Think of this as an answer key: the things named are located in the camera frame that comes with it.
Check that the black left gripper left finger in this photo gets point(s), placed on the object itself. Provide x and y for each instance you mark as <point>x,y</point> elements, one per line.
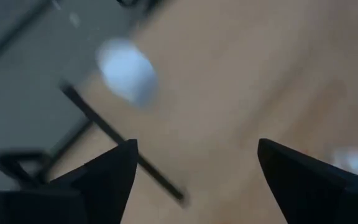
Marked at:
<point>110,180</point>

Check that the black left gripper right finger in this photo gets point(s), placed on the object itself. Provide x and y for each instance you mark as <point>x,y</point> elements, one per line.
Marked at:
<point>297,183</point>

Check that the white bottle blue label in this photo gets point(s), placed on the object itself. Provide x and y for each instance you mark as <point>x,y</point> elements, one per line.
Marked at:
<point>353,161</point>
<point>126,71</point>

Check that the black metal table frame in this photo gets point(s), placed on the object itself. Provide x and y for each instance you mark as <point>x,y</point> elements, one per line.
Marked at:
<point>104,126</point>

